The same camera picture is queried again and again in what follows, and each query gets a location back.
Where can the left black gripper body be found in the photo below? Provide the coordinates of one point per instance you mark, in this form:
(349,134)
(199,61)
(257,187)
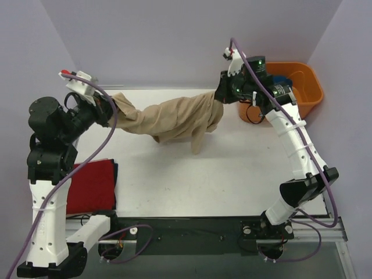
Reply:
(104,110)

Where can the orange plastic basket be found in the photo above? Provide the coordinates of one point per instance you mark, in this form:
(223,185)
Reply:
(306,87)

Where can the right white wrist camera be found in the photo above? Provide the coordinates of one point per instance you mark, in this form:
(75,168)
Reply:
(233,56)

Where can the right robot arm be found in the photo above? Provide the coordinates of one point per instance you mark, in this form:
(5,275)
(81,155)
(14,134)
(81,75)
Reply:
(247,80)

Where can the beige t shirt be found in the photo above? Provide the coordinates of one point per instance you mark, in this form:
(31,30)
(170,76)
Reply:
(175,119)

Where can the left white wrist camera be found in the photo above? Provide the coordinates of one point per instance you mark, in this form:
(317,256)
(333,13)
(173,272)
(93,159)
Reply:
(80,87)

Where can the aluminium rail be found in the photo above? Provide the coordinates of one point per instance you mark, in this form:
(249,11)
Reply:
(305,230)

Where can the folded red t shirt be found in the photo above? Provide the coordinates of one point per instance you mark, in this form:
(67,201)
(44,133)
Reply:
(93,188)

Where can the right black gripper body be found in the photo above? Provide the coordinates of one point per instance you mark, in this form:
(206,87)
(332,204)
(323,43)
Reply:
(222,88)

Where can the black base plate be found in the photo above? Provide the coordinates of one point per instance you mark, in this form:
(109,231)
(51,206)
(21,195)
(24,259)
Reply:
(150,236)

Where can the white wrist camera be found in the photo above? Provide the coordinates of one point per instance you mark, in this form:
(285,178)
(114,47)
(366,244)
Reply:
(80,87)
(233,56)

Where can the crumpled blue t shirt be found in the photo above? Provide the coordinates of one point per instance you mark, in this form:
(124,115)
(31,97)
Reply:
(283,79)

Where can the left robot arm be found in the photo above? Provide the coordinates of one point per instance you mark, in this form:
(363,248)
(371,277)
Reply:
(50,253)

